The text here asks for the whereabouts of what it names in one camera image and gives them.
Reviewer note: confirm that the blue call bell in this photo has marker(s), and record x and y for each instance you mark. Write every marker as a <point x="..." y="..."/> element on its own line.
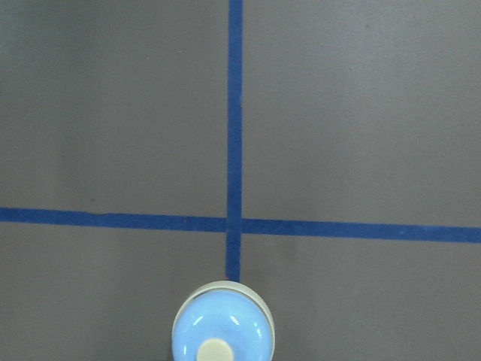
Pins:
<point x="223" y="320"/>

